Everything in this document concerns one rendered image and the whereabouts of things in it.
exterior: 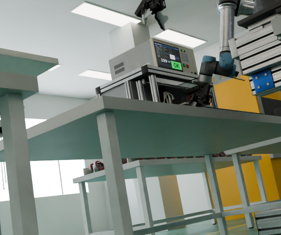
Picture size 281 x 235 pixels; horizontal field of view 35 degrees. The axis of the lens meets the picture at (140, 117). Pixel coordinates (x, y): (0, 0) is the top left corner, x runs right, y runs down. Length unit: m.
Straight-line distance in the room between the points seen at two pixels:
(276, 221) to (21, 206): 0.99
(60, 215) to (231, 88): 5.05
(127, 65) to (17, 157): 1.65
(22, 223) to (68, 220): 8.71
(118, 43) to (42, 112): 3.44
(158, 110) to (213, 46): 7.13
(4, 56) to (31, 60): 0.15
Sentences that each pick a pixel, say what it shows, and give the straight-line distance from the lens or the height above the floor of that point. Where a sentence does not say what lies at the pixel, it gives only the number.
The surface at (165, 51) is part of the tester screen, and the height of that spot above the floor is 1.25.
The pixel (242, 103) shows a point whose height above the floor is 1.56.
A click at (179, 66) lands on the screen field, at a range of 2.83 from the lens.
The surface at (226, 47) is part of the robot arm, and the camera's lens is 2.38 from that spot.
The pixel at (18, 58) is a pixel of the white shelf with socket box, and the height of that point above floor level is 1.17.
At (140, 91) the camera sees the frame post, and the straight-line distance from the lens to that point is 2.55.
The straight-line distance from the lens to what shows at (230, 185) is 6.45.
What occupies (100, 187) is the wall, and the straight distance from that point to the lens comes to 10.70.
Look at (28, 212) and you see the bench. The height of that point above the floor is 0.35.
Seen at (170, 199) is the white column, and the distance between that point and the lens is 6.67.
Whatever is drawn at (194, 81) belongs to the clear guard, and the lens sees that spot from 2.86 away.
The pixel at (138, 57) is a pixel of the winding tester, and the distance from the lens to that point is 2.75.
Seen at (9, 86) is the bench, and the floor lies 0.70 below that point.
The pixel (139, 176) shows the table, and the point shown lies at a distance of 3.82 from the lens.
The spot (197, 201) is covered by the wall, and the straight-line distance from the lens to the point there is 9.02.
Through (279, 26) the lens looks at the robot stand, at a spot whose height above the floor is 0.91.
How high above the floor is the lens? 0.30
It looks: 12 degrees up
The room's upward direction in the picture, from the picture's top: 10 degrees counter-clockwise
